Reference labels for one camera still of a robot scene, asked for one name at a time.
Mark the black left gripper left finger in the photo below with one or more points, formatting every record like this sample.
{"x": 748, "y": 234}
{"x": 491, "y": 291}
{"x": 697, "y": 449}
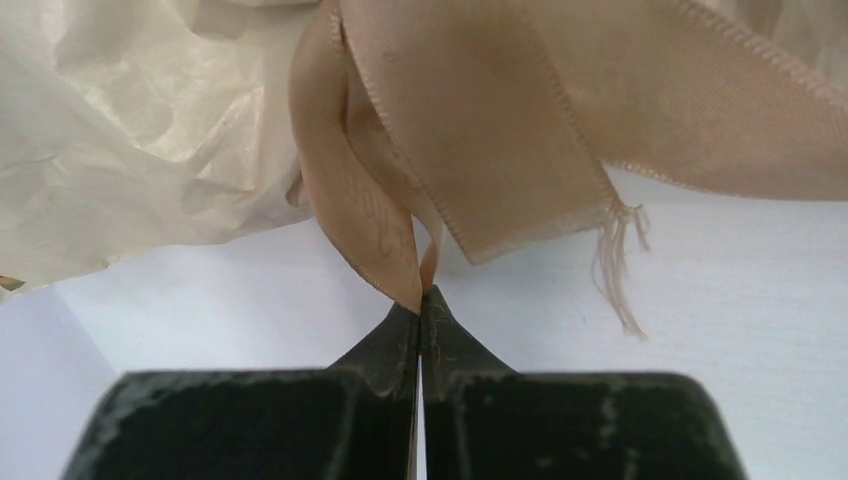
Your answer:
{"x": 386, "y": 358}

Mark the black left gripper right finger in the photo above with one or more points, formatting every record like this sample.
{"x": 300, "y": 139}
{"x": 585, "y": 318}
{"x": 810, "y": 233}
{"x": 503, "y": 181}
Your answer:
{"x": 448, "y": 349}

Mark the tan ribbon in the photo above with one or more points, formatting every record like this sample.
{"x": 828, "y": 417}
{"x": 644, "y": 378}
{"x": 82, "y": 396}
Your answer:
{"x": 494, "y": 121}

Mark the brown wrapping paper sheet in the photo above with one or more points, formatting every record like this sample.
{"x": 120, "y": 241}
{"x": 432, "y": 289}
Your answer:
{"x": 128, "y": 125}

